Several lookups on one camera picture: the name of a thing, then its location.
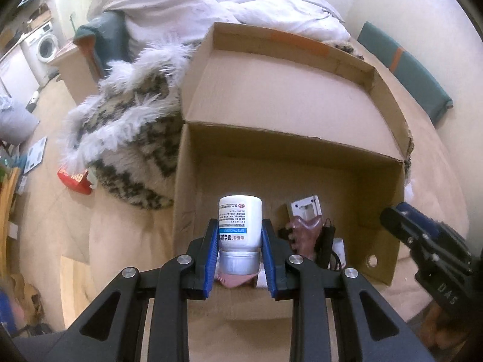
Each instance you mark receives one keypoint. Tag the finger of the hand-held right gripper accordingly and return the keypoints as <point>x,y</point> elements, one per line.
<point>419,218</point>
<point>396,224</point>

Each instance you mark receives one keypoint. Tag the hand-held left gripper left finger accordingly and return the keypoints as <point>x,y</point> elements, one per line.
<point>211,256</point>

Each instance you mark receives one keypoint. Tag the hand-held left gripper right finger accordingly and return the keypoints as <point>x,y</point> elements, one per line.
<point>269,256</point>

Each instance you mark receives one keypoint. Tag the small pink plastic item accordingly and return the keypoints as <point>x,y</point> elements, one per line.
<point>237,281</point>

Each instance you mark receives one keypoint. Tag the white medicine bottle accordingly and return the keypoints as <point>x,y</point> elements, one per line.
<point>239,226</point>

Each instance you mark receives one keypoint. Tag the pink packaged item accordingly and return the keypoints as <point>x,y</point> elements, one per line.
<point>305,233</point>

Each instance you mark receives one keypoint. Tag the black cosmetic tube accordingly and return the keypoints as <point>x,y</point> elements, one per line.
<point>325,245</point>

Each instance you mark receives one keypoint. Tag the white power adapter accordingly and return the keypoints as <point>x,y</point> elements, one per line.
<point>339,252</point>

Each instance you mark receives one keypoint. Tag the cardboard box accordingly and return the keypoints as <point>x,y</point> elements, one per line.
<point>283,101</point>

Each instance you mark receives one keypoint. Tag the person's right hand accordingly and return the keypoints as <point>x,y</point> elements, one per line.
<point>437,328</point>

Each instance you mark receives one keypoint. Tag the white tissue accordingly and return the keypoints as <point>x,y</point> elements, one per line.
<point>409,189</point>

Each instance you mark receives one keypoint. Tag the light wooden board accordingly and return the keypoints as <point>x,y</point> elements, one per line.
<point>75,282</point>

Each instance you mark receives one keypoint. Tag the fluffy patterned blanket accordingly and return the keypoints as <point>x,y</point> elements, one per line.
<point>132,139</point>

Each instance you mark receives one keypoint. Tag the teal cushion with orange stripe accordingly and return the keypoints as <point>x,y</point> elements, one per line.
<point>102,34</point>
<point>407,71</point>

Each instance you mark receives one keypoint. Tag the red gift bag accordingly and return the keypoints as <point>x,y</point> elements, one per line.
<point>75,181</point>

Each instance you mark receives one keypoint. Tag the brown slippers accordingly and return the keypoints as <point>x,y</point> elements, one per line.
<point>26,294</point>

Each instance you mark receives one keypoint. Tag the pale blue bathroom scale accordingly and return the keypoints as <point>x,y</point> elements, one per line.
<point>36,154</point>

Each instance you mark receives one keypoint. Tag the wooden chair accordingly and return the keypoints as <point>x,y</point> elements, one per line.
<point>7,196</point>

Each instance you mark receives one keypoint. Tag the beige bedside cabinet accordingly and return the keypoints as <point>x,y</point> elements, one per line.
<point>75,68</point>

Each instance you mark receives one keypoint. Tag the grey plastic bag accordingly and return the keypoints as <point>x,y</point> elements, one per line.
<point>17,120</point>

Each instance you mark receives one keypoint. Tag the white duvet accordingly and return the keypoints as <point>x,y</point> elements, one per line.
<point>207,0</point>

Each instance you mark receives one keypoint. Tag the white washing machine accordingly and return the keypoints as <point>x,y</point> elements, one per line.
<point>45,47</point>

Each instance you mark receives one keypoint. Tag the white kitchen counter cabinet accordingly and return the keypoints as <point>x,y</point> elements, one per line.
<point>15,71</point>

